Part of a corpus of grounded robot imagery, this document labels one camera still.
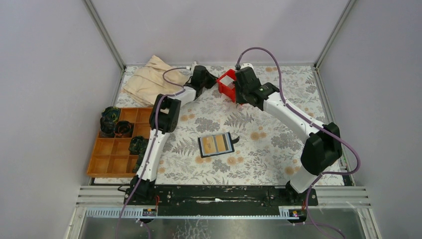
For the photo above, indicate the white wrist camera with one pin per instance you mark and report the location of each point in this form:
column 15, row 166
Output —
column 244, row 65
column 194, row 64

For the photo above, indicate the wooden compartment tray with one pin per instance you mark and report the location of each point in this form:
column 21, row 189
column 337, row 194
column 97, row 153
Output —
column 110, row 157

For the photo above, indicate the floral patterned table mat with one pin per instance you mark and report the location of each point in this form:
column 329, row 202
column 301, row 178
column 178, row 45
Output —
column 268, row 153

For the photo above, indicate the beige folded cloth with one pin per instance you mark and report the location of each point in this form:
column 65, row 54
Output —
column 156, row 77

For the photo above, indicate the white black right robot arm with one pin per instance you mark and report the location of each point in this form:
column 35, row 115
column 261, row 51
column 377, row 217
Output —
column 321, row 145

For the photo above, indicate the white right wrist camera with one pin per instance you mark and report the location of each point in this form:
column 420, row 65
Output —
column 244, row 65

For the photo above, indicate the black leather card holder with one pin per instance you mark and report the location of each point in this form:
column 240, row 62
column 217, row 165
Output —
column 232, row 141

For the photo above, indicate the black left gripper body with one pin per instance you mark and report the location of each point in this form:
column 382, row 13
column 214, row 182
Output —
column 200, row 83

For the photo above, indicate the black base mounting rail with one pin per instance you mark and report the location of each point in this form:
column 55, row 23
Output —
column 212, row 200

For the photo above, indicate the orange credit card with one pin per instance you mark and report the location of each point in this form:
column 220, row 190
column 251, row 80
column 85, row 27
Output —
column 208, row 145

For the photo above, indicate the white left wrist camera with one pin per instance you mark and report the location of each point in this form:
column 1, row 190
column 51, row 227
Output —
column 194, row 64

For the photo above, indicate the red plastic bin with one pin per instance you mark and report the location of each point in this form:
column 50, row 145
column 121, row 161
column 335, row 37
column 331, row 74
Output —
column 230, row 93

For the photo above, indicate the dark green rolled cloth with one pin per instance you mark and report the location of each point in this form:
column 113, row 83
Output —
column 112, row 112

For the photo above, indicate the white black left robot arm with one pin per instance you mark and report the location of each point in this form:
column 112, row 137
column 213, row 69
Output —
column 163, row 121

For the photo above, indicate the stack of credit cards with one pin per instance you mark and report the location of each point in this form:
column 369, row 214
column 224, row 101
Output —
column 227, row 82

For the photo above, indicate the dark floral rolled cloth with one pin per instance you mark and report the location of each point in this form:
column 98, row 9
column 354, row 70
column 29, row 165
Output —
column 106, row 128

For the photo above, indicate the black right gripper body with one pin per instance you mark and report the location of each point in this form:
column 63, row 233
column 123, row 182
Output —
column 241, row 93

